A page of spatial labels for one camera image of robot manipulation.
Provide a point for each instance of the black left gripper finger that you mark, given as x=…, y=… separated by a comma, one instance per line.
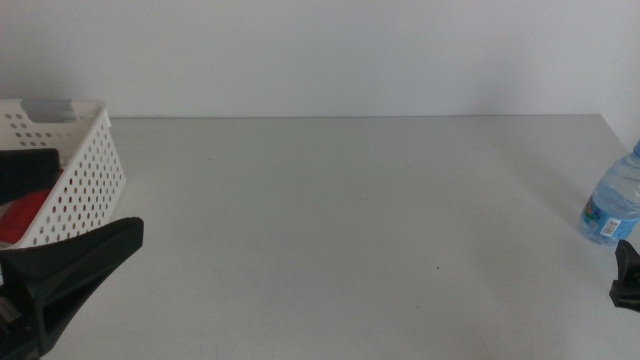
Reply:
x=27, y=172
x=75, y=270

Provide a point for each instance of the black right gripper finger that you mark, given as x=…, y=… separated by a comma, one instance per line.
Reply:
x=629, y=280

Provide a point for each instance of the red drink can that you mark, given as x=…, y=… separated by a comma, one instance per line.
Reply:
x=22, y=215

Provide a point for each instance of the clear water bottle blue label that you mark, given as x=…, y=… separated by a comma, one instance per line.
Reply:
x=612, y=200

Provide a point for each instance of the white perforated plastic basket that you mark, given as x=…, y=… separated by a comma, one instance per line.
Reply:
x=85, y=190

